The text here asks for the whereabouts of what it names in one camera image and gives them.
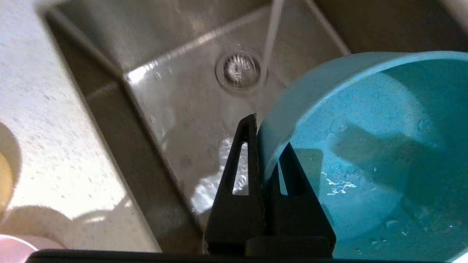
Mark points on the yellow plastic bowl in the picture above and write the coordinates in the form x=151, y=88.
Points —
x=4, y=182

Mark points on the round metal drain strainer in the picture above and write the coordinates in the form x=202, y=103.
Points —
x=239, y=69

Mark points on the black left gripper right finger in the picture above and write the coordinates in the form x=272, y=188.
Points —
x=299, y=219

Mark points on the pink plastic bowl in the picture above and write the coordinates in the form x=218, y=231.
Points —
x=18, y=248

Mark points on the blue plastic bowl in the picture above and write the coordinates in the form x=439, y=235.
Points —
x=384, y=128

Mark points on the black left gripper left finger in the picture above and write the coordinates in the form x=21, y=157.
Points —
x=234, y=219

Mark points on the stainless steel sink basin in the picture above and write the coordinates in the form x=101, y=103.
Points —
x=182, y=109

